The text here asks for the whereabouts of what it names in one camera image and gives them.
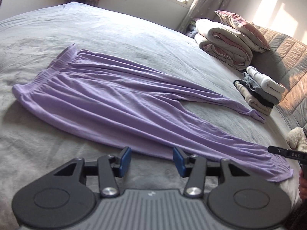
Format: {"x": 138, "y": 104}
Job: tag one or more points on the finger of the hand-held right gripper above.
{"x": 277, "y": 150}

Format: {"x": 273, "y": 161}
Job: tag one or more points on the quilted grey headboard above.
{"x": 287, "y": 60}

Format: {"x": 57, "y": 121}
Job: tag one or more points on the person's right hand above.
{"x": 303, "y": 186}

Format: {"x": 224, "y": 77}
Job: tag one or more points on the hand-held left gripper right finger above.
{"x": 178, "y": 161}

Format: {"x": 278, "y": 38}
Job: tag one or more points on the folded grey knit garment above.
{"x": 263, "y": 94}

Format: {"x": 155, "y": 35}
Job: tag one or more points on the folded black garment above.
{"x": 262, "y": 103}

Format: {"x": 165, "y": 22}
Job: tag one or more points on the folded beige pink quilt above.
{"x": 223, "y": 43}

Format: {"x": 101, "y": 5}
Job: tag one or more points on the maroon grey pillow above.
{"x": 242, "y": 26}

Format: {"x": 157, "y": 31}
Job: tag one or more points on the bed with grey sheet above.
{"x": 120, "y": 31}

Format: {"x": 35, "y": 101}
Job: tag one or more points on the person's dark fuzzy clothing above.
{"x": 299, "y": 218}

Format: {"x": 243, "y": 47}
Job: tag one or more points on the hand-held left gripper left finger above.
{"x": 126, "y": 161}

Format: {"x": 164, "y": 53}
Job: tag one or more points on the green patterned cushion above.
{"x": 193, "y": 22}

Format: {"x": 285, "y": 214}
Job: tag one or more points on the star patterned curtain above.
{"x": 206, "y": 2}

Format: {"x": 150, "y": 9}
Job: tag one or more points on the white plush toy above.
{"x": 296, "y": 137}

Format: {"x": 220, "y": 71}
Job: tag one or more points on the folded beige garment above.
{"x": 251, "y": 100}

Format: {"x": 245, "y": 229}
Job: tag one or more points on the purple pants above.
{"x": 108, "y": 100}

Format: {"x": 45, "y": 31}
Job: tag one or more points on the grey cloth bundle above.
{"x": 193, "y": 33}

